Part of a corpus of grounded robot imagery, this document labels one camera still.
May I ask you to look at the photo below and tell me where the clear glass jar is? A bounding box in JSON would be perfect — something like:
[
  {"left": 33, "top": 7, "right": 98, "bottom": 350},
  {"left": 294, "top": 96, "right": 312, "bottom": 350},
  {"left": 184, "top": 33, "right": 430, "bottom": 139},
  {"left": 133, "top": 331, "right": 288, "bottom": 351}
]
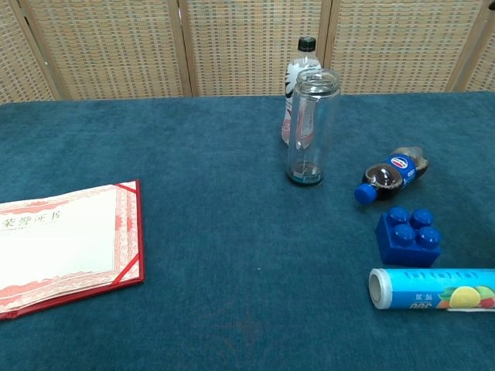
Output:
[{"left": 285, "top": 68, "right": 342, "bottom": 187}]

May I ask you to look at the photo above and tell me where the red certificate folder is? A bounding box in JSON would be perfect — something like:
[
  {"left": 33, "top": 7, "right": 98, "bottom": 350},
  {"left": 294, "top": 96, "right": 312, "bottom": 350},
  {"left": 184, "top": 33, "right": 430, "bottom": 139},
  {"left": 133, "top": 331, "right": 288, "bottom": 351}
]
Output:
[{"left": 0, "top": 179, "right": 146, "bottom": 321}]

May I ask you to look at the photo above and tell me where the clear water bottle black cap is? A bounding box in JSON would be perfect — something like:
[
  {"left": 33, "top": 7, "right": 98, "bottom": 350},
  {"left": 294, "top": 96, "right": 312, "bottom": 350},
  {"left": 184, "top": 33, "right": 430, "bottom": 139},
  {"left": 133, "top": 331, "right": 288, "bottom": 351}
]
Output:
[{"left": 281, "top": 36, "right": 324, "bottom": 148}]

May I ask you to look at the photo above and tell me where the small cola bottle blue cap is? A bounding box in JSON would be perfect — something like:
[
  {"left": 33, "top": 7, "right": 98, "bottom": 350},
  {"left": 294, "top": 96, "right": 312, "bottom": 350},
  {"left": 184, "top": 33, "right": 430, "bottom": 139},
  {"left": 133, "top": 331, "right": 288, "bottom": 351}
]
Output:
[{"left": 353, "top": 145, "right": 431, "bottom": 205}]

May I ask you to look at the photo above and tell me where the blue toy building block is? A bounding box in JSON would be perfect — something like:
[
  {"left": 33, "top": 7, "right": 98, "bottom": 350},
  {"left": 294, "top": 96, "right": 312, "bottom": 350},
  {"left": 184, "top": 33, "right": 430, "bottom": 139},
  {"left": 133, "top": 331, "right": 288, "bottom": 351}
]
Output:
[{"left": 374, "top": 206, "right": 443, "bottom": 268}]

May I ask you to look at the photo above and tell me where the wooden rattan folding screen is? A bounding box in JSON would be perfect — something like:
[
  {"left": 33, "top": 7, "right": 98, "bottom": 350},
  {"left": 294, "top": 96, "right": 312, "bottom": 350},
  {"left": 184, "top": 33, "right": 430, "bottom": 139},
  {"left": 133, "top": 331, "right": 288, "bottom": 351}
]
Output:
[{"left": 0, "top": 0, "right": 495, "bottom": 104}]

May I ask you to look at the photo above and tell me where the white certificate paper red border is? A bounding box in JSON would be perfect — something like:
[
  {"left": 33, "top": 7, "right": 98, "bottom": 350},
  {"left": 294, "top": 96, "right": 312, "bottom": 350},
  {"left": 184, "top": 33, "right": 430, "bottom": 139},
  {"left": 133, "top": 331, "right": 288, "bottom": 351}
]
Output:
[{"left": 0, "top": 182, "right": 142, "bottom": 314}]

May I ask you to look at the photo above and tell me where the blue tablet tube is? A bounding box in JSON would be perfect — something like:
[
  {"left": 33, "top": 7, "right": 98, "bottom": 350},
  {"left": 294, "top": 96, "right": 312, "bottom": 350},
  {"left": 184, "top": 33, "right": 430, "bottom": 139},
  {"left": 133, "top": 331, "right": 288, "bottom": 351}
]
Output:
[{"left": 367, "top": 267, "right": 495, "bottom": 311}]

